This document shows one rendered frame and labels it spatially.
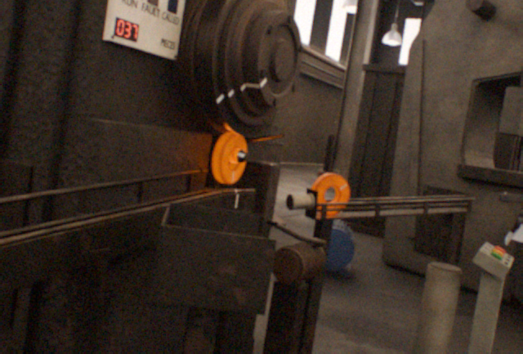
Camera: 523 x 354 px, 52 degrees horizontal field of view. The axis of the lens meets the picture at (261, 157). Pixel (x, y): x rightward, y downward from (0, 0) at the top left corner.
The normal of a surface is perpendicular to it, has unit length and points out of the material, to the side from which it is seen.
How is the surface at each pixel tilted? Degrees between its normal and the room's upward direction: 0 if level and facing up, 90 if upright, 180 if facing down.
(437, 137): 90
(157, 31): 90
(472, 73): 90
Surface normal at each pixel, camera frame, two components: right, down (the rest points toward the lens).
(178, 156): 0.87, 0.16
